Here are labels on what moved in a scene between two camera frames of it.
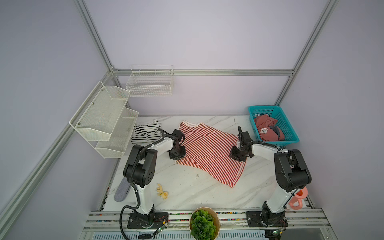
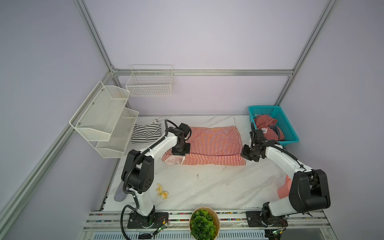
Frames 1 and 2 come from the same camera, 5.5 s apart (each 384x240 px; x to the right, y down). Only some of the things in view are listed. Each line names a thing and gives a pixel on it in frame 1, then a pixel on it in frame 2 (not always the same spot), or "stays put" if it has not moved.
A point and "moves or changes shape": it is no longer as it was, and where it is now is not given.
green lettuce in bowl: (204, 224) stays put
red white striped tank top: (210, 149) moves or changes shape
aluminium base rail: (301, 225) stays put
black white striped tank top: (146, 133) stays put
